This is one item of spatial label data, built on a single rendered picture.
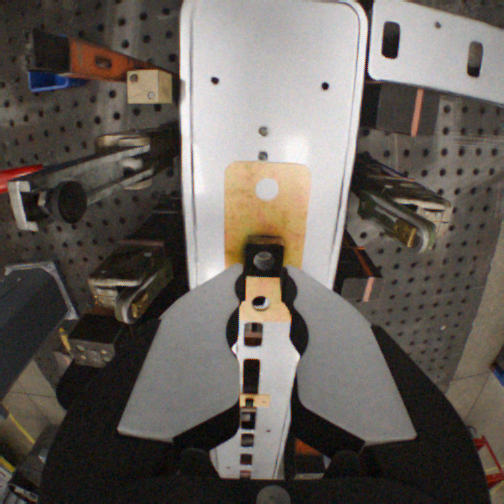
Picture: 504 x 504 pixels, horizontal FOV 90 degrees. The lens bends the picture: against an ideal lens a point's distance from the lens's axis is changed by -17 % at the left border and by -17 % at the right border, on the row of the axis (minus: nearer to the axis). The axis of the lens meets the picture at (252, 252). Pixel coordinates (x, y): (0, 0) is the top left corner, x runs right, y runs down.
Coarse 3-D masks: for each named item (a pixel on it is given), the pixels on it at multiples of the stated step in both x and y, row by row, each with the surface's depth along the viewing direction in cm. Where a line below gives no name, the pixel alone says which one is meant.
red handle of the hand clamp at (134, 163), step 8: (128, 160) 30; (136, 160) 30; (16, 168) 25; (24, 168) 25; (32, 168) 25; (40, 168) 26; (128, 168) 30; (136, 168) 31; (0, 176) 24; (8, 176) 24; (16, 176) 24; (0, 184) 24; (0, 192) 24
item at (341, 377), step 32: (288, 288) 12; (320, 288) 11; (320, 320) 9; (352, 320) 9; (320, 352) 8; (352, 352) 8; (320, 384) 7; (352, 384) 7; (384, 384) 7; (320, 416) 6; (352, 416) 6; (384, 416) 6; (320, 448) 7; (352, 448) 6
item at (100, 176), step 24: (48, 168) 20; (72, 168) 21; (96, 168) 25; (120, 168) 29; (144, 168) 33; (24, 192) 17; (48, 192) 18; (72, 192) 18; (96, 192) 24; (24, 216) 18; (48, 216) 19; (72, 216) 18
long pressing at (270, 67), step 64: (192, 0) 28; (256, 0) 28; (320, 0) 28; (192, 64) 32; (256, 64) 32; (320, 64) 31; (192, 128) 35; (256, 128) 35; (320, 128) 35; (192, 192) 39; (320, 192) 38; (192, 256) 43; (320, 256) 43; (256, 448) 67
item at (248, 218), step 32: (224, 192) 13; (256, 192) 13; (288, 192) 13; (224, 224) 14; (256, 224) 14; (288, 224) 14; (224, 256) 14; (256, 256) 14; (288, 256) 14; (256, 288) 15; (256, 320) 16; (288, 320) 16
